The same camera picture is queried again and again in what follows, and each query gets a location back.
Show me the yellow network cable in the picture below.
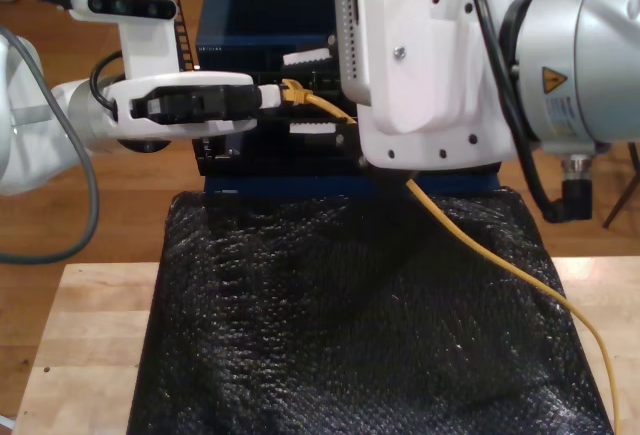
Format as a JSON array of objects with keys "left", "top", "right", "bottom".
[{"left": 280, "top": 79, "right": 621, "bottom": 435}]

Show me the black rack server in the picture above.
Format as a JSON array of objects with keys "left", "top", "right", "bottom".
[{"left": 249, "top": 67, "right": 359, "bottom": 124}]

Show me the black rack drawer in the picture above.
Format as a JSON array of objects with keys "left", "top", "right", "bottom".
[{"left": 193, "top": 129, "right": 369, "bottom": 179}]

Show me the blue rack base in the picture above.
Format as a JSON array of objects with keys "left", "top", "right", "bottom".
[{"left": 203, "top": 172, "right": 504, "bottom": 196}]

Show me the black bubble mat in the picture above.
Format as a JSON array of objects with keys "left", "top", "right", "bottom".
[{"left": 127, "top": 187, "right": 614, "bottom": 435}]

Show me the black perforated rack post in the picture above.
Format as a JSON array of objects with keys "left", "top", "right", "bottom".
[{"left": 145, "top": 0, "right": 211, "bottom": 176}]

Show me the blue network switch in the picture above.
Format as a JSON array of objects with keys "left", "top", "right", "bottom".
[{"left": 194, "top": 0, "right": 501, "bottom": 74}]

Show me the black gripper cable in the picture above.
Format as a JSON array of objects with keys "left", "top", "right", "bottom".
[
  {"left": 464, "top": 0, "right": 595, "bottom": 224},
  {"left": 88, "top": 50, "right": 127, "bottom": 120}
]

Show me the grey camera cable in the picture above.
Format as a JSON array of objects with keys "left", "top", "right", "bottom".
[{"left": 0, "top": 0, "right": 101, "bottom": 265}]

